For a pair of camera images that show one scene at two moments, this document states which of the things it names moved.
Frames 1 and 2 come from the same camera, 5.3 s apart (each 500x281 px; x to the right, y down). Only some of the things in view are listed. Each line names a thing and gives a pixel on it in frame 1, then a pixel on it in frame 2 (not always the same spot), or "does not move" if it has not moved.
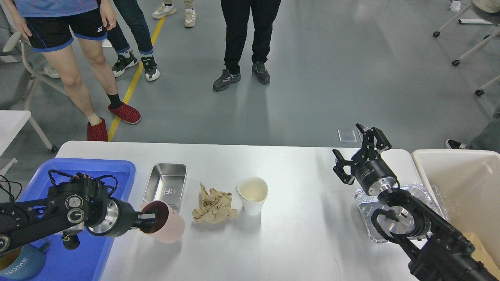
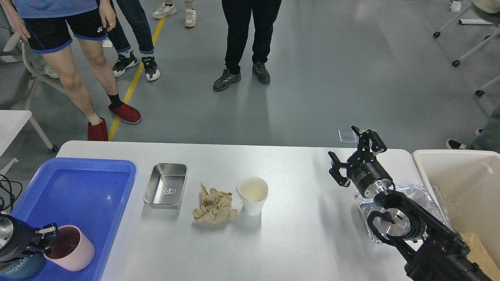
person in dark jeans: [130, 17] does not move
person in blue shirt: [55, 26] does not move
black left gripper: [120, 217] to [15, 236]
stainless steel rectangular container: [166, 182] does not move
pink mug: [170, 227] to [70, 250]
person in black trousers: [236, 14] does not move
